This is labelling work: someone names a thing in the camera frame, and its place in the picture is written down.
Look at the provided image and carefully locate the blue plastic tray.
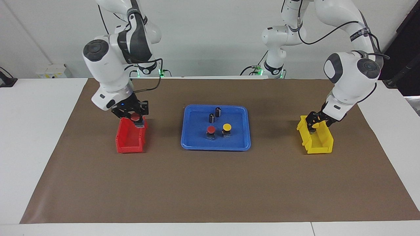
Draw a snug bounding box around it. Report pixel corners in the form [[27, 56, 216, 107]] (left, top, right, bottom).
[[181, 105, 252, 151]]

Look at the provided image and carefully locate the yellow plastic parts bin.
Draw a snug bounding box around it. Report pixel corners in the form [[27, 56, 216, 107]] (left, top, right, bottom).
[[297, 115, 334, 155]]

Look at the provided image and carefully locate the red plastic parts bin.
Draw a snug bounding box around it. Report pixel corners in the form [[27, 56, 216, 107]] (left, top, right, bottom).
[[115, 117, 148, 154]]

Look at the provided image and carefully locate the white power socket box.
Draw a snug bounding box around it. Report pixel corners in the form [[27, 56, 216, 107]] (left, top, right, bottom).
[[36, 64, 68, 79]]

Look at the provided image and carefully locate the black pole stand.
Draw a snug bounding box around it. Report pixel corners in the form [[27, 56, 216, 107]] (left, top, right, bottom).
[[383, 54, 420, 88]]

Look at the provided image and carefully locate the brown paper table mat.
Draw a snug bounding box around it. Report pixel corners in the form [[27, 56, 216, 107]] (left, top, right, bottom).
[[20, 78, 420, 224]]

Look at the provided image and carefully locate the dark panel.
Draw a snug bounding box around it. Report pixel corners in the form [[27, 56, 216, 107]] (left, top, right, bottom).
[[381, 0, 420, 96]]

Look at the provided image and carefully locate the black desk device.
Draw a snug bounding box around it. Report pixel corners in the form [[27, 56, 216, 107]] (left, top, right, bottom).
[[0, 67, 18, 88]]

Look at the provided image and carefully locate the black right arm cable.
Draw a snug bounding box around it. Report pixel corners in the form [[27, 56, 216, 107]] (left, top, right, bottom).
[[97, 4, 164, 91]]

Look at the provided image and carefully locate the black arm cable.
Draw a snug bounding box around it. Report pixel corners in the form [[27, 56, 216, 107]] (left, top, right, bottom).
[[297, 18, 391, 105], [97, 4, 164, 91]]

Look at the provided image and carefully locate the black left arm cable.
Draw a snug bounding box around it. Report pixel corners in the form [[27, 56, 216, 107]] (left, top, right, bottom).
[[297, 18, 391, 105]]

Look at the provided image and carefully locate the black base cable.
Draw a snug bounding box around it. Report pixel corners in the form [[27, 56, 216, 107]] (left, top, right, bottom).
[[241, 51, 268, 76]]

